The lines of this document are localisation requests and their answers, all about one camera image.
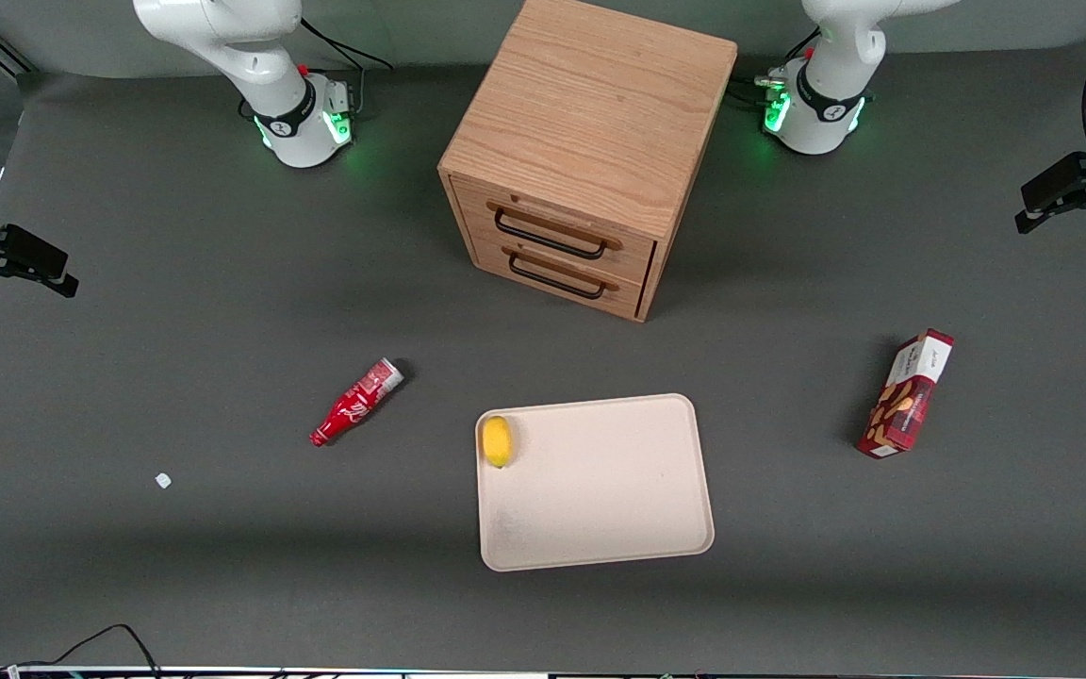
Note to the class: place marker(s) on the beige plastic tray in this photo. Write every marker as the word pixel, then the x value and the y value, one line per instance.
pixel 600 481

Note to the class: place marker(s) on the red cookie box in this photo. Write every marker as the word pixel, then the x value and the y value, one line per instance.
pixel 906 401

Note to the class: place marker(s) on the yellow lemon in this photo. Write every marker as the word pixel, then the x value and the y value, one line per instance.
pixel 497 440

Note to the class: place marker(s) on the red cola bottle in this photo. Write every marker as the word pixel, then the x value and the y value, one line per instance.
pixel 354 404

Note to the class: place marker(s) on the wooden drawer cabinet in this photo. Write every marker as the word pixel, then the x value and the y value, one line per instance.
pixel 590 113

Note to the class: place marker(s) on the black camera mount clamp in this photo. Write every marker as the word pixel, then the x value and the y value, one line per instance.
pixel 20 253
pixel 1071 184

